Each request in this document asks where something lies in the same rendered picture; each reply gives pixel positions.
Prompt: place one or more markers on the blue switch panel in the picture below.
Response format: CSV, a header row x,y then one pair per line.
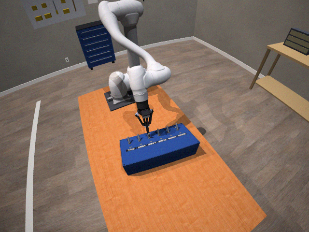
x,y
162,146

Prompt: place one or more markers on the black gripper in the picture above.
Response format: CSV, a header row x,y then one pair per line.
x,y
140,107

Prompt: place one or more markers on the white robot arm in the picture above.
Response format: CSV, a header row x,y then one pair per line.
x,y
137,78

